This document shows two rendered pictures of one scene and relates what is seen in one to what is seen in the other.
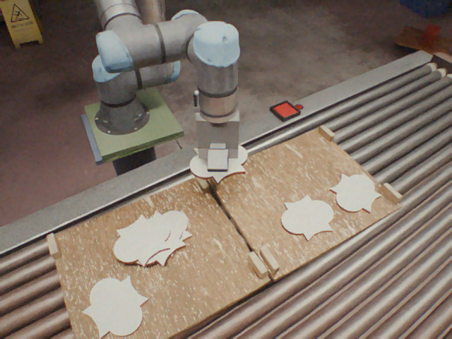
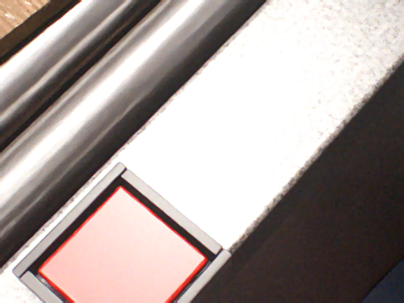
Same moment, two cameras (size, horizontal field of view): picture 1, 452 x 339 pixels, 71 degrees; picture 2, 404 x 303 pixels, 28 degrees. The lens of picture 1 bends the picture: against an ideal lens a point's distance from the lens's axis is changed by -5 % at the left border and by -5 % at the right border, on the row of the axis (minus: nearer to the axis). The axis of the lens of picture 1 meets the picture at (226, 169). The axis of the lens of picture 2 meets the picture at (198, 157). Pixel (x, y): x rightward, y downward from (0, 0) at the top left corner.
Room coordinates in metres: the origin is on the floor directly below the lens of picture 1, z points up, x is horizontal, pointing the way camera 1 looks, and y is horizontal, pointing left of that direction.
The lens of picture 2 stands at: (1.02, -0.20, 1.31)
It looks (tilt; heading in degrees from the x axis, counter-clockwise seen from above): 67 degrees down; 164
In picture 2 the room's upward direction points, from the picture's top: straight up
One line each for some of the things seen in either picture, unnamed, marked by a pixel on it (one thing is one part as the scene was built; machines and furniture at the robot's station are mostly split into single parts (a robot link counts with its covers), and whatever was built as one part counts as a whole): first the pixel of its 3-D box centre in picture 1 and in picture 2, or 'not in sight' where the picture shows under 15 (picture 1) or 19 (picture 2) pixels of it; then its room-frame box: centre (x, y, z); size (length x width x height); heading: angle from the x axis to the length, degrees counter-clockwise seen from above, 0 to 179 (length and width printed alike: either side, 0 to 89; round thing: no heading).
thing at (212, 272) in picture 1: (152, 260); not in sight; (0.35, 0.17, 0.93); 0.41 x 0.35 x 0.02; 120
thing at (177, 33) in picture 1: (187, 38); not in sight; (0.61, 0.07, 1.33); 0.11 x 0.11 x 0.08; 25
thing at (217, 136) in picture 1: (216, 135); not in sight; (0.50, 0.02, 1.17); 0.12 x 0.09 x 0.16; 179
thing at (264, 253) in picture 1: (269, 259); not in sight; (0.34, -0.10, 0.95); 0.06 x 0.02 x 0.03; 29
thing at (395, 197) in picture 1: (390, 193); not in sight; (0.53, -0.44, 0.95); 0.06 x 0.02 x 0.03; 29
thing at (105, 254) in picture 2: (284, 111); (124, 267); (0.91, -0.20, 0.92); 0.06 x 0.06 x 0.01; 33
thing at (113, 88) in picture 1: (115, 75); not in sight; (0.90, 0.34, 1.07); 0.13 x 0.12 x 0.14; 115
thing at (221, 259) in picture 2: (284, 111); (124, 267); (0.91, -0.20, 0.92); 0.08 x 0.08 x 0.02; 33
